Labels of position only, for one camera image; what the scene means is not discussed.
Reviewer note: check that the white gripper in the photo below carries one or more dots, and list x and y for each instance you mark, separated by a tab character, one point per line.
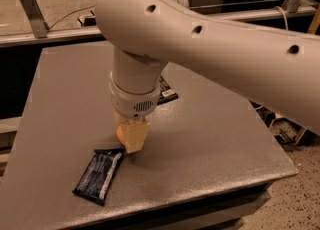
130	104

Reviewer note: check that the orange fruit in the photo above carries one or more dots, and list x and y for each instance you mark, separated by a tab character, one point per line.
120	135

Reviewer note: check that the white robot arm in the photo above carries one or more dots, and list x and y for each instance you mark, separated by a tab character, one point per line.
275	68

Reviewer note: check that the blue rxbar blueberry wrapper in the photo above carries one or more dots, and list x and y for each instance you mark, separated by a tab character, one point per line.
98	175

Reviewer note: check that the black snack bar wrapper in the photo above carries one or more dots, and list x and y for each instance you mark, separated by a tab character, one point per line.
167	94

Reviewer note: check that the horizontal metal rail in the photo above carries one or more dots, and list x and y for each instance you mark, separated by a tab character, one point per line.
58	37

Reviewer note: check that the left metal rail bracket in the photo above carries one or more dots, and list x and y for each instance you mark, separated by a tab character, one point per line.
37	22

